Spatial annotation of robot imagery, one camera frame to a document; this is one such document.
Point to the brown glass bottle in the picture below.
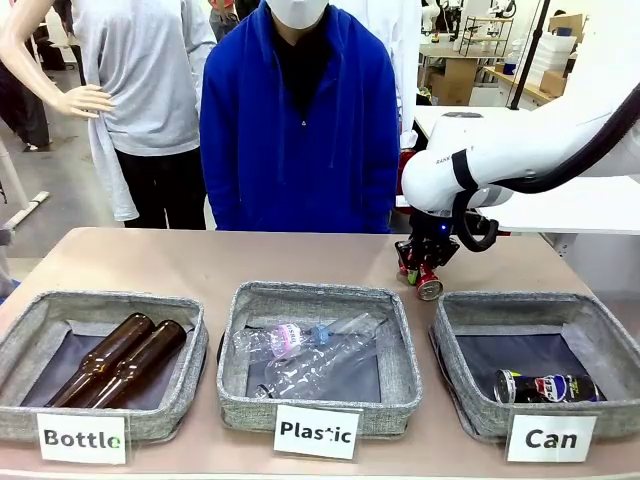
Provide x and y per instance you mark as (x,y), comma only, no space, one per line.
(115,350)
(150,357)

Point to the grey basket labelled Bottle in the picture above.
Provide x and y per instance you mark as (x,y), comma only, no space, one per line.
(150,425)

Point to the black tripod pole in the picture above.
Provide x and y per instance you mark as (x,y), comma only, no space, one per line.
(527,55)

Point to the large cardboard box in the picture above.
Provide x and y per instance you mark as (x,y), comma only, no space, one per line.
(455,82)

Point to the grey basket labelled Plastic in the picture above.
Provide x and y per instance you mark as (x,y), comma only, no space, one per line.
(320,300)

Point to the white table leg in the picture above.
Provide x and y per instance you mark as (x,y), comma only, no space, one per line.
(20,195)

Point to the stack of white foam boxes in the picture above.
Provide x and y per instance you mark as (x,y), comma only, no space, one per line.
(552,55)

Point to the white face mask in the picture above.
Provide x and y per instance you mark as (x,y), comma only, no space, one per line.
(297,11)

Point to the plastic bottle pink label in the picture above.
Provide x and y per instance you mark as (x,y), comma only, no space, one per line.
(280,340)

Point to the person in blue hoodie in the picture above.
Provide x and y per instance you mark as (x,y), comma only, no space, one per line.
(300,150)

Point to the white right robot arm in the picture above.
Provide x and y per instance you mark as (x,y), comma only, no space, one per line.
(500,155)

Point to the grey basket labelled Can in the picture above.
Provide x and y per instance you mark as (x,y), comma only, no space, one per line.
(500,310)

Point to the mannequin in grey shirt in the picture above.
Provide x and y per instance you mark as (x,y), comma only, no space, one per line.
(145,75)

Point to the crushed red can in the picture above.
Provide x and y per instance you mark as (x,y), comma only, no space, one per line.
(430,286)

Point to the white Can label card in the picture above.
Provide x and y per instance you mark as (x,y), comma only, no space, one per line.
(551,438)

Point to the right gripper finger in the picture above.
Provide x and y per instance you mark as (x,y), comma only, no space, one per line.
(403,255)
(416,276)

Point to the white Plastic label card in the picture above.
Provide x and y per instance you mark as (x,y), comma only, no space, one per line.
(316,431)

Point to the black Pepsi can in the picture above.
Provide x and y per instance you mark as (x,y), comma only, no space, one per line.
(547,387)

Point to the metal shelf rack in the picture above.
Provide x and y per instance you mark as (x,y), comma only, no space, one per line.
(487,35)

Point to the clear crushed plastic bottle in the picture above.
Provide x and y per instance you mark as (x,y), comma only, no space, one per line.
(320,367)

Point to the white Bottle label card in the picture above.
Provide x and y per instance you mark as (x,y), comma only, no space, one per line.
(82,437)

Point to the white background table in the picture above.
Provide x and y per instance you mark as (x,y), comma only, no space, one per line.
(575,210)

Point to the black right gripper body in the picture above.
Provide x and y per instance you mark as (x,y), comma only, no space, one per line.
(432,245)

